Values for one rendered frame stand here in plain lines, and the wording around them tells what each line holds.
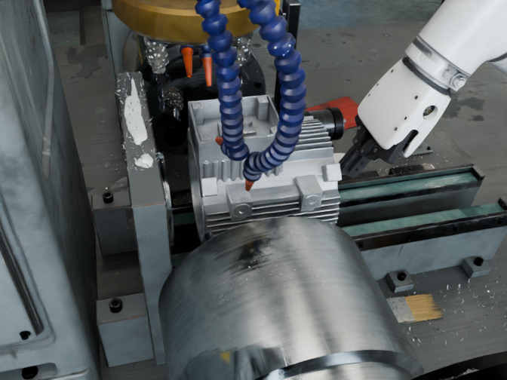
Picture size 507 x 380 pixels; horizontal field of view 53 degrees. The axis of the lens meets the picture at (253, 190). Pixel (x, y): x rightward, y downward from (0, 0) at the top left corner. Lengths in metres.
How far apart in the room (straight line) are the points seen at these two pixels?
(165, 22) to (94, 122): 0.82
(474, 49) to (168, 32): 0.36
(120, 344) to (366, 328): 0.44
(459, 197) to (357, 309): 0.63
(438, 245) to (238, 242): 0.53
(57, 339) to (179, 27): 0.41
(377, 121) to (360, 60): 0.97
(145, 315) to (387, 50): 1.26
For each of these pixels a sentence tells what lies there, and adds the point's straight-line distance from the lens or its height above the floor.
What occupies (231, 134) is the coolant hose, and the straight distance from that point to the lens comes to 0.51.
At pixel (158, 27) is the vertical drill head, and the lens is 0.54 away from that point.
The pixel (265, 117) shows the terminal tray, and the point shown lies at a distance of 0.75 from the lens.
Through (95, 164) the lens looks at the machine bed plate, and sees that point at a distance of 1.20.
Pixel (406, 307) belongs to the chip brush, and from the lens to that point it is 0.95.
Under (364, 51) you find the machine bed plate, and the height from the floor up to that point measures 0.80.
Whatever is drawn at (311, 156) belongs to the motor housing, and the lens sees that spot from 0.73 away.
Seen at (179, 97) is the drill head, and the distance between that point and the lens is 0.88.
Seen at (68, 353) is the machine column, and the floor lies 0.93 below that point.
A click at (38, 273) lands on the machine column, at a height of 1.09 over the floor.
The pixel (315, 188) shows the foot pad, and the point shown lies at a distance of 0.70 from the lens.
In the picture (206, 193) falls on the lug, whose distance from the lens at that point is 0.68.
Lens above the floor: 1.54
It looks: 42 degrees down
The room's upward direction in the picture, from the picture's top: 4 degrees clockwise
